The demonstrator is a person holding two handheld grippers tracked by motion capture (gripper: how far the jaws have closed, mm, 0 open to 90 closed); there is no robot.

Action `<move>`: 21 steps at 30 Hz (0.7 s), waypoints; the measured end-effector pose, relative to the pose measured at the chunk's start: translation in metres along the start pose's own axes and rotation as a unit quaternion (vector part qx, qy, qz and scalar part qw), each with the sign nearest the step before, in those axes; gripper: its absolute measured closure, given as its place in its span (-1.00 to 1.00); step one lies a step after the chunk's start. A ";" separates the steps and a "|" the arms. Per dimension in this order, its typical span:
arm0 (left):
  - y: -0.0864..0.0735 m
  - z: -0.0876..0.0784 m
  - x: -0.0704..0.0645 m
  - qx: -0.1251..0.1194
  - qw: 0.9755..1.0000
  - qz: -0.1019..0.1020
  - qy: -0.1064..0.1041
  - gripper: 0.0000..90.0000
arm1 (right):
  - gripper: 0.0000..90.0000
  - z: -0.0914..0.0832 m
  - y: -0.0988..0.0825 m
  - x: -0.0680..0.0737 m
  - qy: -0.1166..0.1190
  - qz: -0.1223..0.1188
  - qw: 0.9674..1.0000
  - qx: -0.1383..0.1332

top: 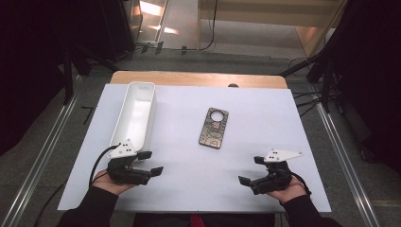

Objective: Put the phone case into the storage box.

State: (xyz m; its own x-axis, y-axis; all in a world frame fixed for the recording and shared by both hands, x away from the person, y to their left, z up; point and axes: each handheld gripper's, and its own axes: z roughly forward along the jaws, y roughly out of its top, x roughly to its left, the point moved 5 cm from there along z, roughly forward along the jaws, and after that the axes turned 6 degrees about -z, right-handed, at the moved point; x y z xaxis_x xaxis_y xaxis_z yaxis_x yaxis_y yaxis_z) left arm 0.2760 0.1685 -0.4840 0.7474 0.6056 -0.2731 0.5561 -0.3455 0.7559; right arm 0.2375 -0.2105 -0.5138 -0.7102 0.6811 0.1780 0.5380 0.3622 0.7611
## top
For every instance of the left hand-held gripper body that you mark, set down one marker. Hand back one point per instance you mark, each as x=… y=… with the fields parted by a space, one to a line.
x=124 y=171

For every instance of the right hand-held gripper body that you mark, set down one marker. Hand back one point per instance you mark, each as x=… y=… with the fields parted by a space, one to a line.
x=277 y=176

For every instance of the white plastic bin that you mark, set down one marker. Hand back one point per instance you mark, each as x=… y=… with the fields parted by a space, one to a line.
x=135 y=116

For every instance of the cartoon print phone case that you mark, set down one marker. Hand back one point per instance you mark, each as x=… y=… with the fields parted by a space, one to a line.
x=212 y=132

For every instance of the person's left hand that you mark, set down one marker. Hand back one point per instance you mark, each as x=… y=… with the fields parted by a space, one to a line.
x=108 y=186

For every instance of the person's right hand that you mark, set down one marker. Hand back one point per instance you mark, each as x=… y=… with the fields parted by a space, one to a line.
x=291 y=192

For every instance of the person's torso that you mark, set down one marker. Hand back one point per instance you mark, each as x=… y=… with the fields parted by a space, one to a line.
x=220 y=220

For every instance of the small dark knob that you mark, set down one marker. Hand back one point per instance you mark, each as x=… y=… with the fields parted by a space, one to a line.
x=233 y=85

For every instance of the wooden table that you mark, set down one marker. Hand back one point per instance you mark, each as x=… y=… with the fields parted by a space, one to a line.
x=189 y=78

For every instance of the black tripod leg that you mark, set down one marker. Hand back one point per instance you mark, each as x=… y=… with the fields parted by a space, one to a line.
x=296 y=67

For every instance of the black metal stand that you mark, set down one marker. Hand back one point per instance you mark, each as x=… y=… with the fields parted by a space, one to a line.
x=67 y=82

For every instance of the black cabinet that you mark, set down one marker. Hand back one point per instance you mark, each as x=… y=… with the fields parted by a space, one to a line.
x=116 y=31

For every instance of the black curtain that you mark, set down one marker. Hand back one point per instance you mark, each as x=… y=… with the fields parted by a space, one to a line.
x=372 y=63
x=28 y=63

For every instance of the wooden shelf unit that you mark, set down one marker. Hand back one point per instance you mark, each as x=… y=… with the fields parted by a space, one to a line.
x=252 y=14

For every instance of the metal floor rail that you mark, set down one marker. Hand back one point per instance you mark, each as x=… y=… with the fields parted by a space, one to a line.
x=346 y=167
x=38 y=164

